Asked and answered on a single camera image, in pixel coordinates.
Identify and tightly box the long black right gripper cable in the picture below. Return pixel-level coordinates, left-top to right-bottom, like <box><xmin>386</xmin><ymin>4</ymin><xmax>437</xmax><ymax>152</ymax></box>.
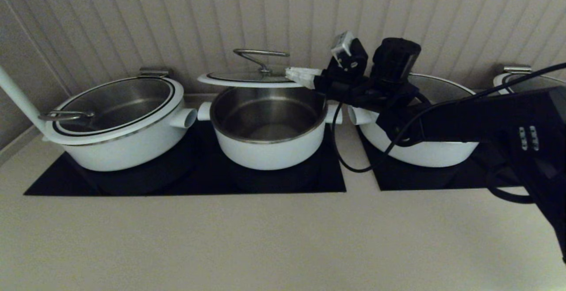
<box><xmin>332</xmin><ymin>62</ymin><xmax>566</xmax><ymax>173</ymax></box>

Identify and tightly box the short black arm cable loop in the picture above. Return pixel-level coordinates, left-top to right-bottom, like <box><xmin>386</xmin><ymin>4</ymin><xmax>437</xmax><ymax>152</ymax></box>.
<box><xmin>484</xmin><ymin>167</ymin><xmax>538</xmax><ymax>204</ymax></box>

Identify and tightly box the white round pole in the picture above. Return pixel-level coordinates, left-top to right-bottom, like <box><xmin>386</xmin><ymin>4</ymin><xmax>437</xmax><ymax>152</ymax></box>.
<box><xmin>0</xmin><ymin>63</ymin><xmax>49</xmax><ymax>134</ymax></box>

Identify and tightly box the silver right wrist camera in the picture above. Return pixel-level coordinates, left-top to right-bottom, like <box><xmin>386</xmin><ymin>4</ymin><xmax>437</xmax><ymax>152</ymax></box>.
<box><xmin>331</xmin><ymin>31</ymin><xmax>356</xmax><ymax>65</ymax></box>

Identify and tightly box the black glass induction cooktop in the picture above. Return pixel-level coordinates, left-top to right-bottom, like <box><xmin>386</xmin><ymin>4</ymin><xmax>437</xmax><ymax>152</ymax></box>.
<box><xmin>356</xmin><ymin>127</ymin><xmax>531</xmax><ymax>191</ymax></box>
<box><xmin>24</xmin><ymin>121</ymin><xmax>346</xmax><ymax>195</ymax></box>

